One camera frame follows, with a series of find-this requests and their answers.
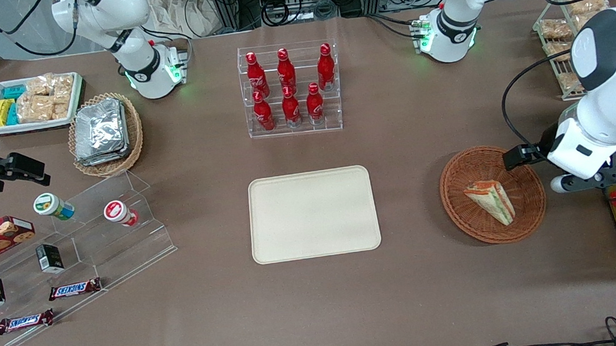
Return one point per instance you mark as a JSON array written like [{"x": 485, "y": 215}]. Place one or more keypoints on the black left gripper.
[{"x": 547, "y": 144}]

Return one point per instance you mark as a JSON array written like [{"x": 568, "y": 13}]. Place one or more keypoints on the triangle sandwich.
[{"x": 491, "y": 200}]

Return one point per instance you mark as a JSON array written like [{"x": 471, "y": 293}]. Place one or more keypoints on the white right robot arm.
[{"x": 129, "y": 38}]

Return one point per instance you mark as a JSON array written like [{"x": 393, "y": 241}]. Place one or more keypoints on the white snack tray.
[{"x": 31, "y": 126}]

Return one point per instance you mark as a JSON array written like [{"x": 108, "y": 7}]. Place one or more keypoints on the brown wicker basket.
[{"x": 523, "y": 215}]

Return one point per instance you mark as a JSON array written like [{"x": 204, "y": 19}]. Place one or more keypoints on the light wicker basket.
[{"x": 134, "y": 132}]

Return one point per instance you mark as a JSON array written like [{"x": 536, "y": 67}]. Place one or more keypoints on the cream rectangular tray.
[{"x": 313, "y": 214}]

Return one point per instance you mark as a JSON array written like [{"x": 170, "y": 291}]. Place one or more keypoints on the green lid yogurt cup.
[{"x": 50, "y": 205}]

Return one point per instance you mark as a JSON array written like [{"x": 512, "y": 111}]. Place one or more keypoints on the teal snack packet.
[
  {"x": 14, "y": 91},
  {"x": 12, "y": 114}
]

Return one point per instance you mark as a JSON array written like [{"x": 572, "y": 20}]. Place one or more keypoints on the yellow snack packet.
[{"x": 0, "y": 113}]

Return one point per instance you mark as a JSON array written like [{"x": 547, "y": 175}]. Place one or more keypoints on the clear rice cracker bag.
[
  {"x": 39, "y": 85},
  {"x": 61, "y": 110},
  {"x": 35, "y": 109},
  {"x": 63, "y": 87}
]

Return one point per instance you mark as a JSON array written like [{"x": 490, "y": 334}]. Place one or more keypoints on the clear snack bag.
[
  {"x": 569, "y": 82},
  {"x": 558, "y": 49},
  {"x": 556, "y": 28},
  {"x": 586, "y": 2}
]

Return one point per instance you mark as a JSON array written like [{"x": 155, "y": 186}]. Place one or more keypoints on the silver foil packet stack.
[{"x": 99, "y": 131}]

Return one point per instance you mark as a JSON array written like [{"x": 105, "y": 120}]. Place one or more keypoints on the red lid yogurt cup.
[{"x": 117, "y": 212}]

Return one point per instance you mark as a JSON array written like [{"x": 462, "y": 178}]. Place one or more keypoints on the clear acrylic step shelf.
[{"x": 103, "y": 252}]

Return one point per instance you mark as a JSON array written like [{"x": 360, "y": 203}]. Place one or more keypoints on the snickers bar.
[
  {"x": 74, "y": 289},
  {"x": 24, "y": 321}
]

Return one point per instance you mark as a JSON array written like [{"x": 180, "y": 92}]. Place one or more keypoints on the red cola bottle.
[
  {"x": 264, "y": 114},
  {"x": 256, "y": 77},
  {"x": 325, "y": 68},
  {"x": 291, "y": 109},
  {"x": 286, "y": 72},
  {"x": 314, "y": 105}
]

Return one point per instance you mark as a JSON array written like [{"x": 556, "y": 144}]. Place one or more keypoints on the clear acrylic bottle rack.
[{"x": 304, "y": 130}]

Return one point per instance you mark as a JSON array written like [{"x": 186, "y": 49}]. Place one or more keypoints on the beige cloth bag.
[{"x": 177, "y": 11}]

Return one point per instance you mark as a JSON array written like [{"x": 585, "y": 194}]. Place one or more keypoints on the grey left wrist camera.
[{"x": 593, "y": 179}]

